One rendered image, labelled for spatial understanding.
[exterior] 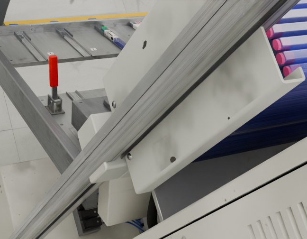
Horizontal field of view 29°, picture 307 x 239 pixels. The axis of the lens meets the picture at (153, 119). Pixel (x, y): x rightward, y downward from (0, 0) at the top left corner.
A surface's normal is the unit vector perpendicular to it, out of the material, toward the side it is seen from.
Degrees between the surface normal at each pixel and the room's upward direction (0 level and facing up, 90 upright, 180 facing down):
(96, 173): 90
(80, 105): 42
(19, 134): 0
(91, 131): 90
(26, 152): 0
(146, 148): 90
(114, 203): 48
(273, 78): 90
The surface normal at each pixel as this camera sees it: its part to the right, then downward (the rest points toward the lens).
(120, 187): 0.47, 0.43
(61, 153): -0.88, 0.14
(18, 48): 0.08, -0.89
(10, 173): 0.37, -0.37
